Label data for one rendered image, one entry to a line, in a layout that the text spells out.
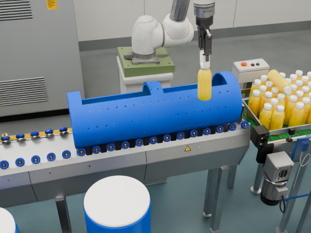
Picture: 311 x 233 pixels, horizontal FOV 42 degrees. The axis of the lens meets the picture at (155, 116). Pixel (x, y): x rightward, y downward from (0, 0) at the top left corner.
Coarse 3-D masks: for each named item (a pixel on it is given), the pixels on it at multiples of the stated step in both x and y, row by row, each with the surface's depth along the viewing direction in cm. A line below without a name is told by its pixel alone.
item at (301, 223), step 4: (308, 196) 236; (308, 200) 237; (308, 204) 238; (304, 208) 243; (308, 208) 238; (304, 212) 243; (308, 212) 240; (304, 216) 244; (308, 216) 243; (300, 220) 249; (304, 220) 245; (308, 220) 246; (300, 224) 250; (304, 224) 247; (300, 228) 250; (304, 228) 250; (296, 232) 256; (300, 232) 252; (304, 232) 253
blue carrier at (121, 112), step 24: (72, 96) 194; (120, 96) 218; (144, 96) 197; (168, 96) 199; (192, 96) 201; (216, 96) 204; (240, 96) 206; (72, 120) 188; (96, 120) 191; (120, 120) 194; (144, 120) 197; (168, 120) 200; (192, 120) 204; (216, 120) 209; (96, 144) 201
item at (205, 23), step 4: (212, 16) 171; (196, 20) 172; (200, 20) 170; (204, 20) 170; (208, 20) 170; (212, 20) 172; (196, 24) 173; (200, 24) 171; (204, 24) 170; (208, 24) 171; (204, 28) 172; (208, 28) 171; (204, 32) 173; (204, 36) 174
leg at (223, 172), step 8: (224, 168) 241; (224, 176) 245; (216, 184) 255; (224, 184) 250; (216, 192) 257; (224, 192) 254; (216, 200) 259; (216, 208) 262; (216, 216) 267; (216, 224) 273; (216, 232) 278
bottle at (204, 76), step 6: (198, 72) 186; (204, 72) 183; (210, 72) 184; (198, 78) 186; (204, 78) 184; (210, 78) 185; (198, 84) 188; (204, 84) 185; (210, 84) 186; (198, 90) 189; (204, 90) 187; (210, 90) 188; (198, 96) 191; (204, 96) 189; (210, 96) 190
